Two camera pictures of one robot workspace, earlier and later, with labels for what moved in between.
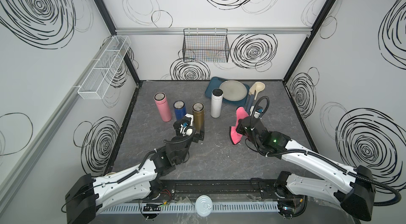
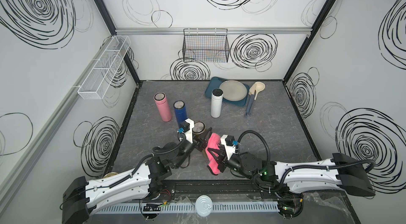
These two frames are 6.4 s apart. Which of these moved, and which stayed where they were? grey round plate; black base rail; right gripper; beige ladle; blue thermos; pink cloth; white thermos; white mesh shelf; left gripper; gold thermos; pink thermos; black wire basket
Moved: pink cloth; left gripper; gold thermos; right gripper
Stayed: white thermos; pink thermos; beige ladle; white mesh shelf; blue thermos; black base rail; grey round plate; black wire basket
